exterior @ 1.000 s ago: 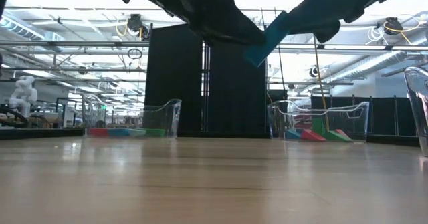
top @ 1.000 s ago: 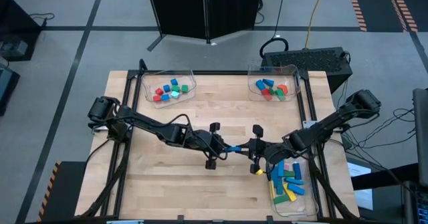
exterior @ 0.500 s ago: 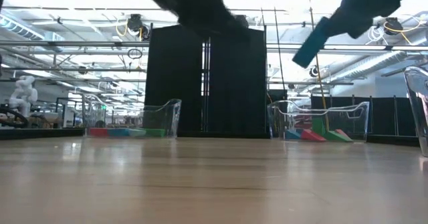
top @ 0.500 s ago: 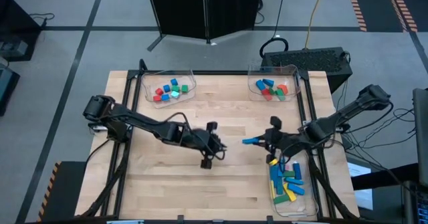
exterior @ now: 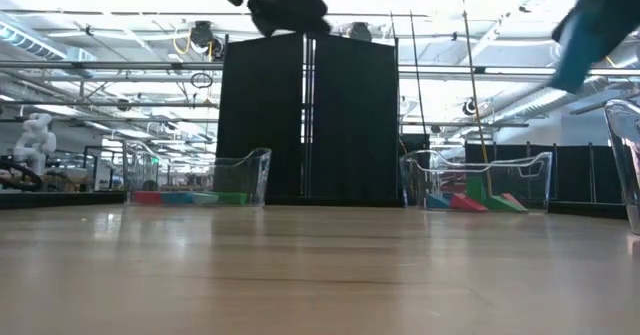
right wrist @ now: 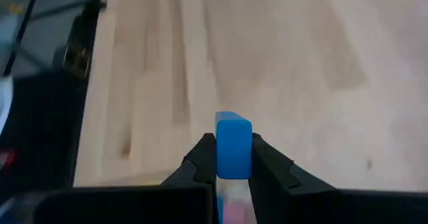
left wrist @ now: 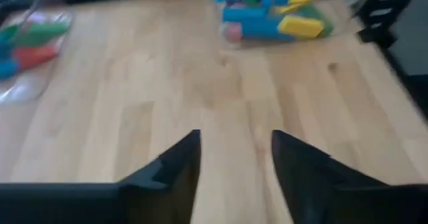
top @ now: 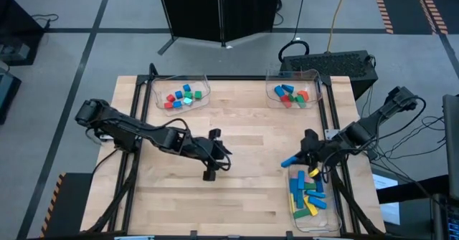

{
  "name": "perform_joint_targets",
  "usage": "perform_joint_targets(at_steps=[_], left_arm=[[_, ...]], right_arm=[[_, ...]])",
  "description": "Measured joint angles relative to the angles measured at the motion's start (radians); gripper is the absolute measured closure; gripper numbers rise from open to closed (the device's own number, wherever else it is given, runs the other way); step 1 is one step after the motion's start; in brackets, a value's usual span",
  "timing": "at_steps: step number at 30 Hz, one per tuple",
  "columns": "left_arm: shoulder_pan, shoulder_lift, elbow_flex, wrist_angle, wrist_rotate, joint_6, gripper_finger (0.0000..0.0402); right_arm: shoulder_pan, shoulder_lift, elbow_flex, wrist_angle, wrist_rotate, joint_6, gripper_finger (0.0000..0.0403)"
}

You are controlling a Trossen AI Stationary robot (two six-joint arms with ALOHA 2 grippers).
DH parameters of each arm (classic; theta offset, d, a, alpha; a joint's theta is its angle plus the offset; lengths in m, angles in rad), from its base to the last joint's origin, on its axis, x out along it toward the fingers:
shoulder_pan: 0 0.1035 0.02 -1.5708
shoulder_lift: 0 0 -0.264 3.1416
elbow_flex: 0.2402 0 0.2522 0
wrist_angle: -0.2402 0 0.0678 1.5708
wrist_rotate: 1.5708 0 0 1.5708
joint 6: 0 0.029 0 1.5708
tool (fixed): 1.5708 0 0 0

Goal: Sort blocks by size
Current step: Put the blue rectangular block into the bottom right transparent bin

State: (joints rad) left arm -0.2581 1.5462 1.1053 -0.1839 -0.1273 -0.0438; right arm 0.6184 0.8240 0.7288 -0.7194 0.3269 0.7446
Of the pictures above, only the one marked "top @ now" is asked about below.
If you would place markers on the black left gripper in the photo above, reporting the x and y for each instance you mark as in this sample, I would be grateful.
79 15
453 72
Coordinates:
206 150

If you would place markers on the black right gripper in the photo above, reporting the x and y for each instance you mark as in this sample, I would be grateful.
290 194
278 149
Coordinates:
313 148

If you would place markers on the pink long block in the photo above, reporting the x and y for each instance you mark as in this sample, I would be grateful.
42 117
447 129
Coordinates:
307 179

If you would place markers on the green long block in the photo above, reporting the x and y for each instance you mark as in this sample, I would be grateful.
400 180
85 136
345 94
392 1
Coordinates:
310 186
302 213

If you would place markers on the dark blue rectangular block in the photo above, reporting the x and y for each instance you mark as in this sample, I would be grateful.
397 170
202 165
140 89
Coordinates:
319 186

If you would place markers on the teal long block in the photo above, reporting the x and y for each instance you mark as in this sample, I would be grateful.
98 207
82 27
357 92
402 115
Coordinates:
300 199

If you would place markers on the yellow long block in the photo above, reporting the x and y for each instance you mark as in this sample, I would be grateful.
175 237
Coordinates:
311 208
292 203

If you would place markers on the light blue long block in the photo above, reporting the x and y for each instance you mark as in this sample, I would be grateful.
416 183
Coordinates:
318 202

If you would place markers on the green wedge block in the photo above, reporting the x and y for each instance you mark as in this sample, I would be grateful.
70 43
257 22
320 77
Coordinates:
301 103
291 97

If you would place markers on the red wedge block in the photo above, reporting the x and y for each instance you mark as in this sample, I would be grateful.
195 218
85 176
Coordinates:
285 101

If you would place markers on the orange triangular block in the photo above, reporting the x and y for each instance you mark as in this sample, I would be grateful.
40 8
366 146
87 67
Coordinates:
303 95

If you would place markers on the small light cyan cube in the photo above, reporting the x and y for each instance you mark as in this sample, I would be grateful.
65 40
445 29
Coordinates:
188 101

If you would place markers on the green half-cylinder block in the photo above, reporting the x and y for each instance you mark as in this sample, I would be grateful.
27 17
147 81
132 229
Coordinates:
197 95

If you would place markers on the medium blue block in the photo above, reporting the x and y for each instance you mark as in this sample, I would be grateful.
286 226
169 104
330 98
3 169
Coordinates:
279 91
287 88

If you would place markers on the small blue block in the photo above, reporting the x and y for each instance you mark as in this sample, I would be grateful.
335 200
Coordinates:
177 104
186 87

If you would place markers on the small green cube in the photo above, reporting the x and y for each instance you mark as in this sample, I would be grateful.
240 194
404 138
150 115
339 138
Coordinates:
188 94

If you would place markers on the small red block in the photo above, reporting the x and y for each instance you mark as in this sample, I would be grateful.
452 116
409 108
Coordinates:
171 98
168 105

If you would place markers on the blue half-cylinder block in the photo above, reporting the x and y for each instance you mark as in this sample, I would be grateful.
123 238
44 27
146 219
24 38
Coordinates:
179 95

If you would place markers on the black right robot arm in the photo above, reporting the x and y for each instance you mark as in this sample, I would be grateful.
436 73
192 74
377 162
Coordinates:
365 130

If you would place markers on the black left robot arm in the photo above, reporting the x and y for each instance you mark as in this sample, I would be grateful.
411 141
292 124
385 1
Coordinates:
132 130

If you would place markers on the yellow tag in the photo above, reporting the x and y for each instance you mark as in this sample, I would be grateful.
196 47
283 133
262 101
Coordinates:
314 172

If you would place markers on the clear plastic bin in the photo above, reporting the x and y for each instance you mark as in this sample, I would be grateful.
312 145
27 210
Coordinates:
322 222
201 105
312 82

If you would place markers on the white lit screen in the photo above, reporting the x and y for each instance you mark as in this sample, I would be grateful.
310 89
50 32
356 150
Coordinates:
385 182

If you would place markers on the black perforated computer case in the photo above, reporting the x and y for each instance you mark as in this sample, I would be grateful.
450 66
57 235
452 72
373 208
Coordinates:
330 66

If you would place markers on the black room divider panel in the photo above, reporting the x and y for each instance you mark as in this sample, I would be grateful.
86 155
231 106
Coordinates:
201 10

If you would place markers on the grey monitor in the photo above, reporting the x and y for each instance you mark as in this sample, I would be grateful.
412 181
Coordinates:
452 143

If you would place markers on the black mat orange striped edge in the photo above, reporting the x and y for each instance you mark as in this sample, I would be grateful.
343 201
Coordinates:
401 7
448 0
71 204

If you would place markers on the grey box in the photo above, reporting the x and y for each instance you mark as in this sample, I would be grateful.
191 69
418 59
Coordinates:
14 52

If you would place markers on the black desk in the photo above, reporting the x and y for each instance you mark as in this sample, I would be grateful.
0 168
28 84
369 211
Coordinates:
18 18

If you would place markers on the black metal rig frame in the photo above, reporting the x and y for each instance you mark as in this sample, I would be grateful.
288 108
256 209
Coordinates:
233 77

